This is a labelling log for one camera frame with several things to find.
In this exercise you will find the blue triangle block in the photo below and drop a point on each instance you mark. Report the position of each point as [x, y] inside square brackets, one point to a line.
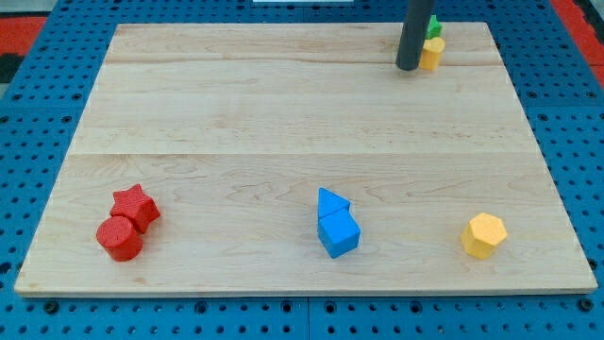
[328, 202]

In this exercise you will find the blue cube block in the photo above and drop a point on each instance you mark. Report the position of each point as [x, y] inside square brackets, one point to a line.
[339, 233]

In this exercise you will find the wooden board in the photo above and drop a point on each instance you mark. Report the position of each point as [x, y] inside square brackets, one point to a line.
[233, 128]

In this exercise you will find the yellow heart block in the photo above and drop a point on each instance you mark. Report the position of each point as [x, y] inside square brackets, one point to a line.
[432, 53]

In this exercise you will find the red star block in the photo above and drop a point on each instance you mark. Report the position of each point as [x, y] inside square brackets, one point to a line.
[135, 205]

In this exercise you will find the yellow hexagon block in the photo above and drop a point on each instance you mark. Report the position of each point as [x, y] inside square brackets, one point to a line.
[483, 235]

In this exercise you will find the red cylinder block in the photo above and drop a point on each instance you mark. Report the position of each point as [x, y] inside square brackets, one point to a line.
[118, 236]

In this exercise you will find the green block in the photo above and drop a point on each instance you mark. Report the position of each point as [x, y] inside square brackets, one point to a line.
[434, 28]

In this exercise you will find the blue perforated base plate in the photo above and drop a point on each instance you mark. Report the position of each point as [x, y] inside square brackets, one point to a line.
[51, 51]

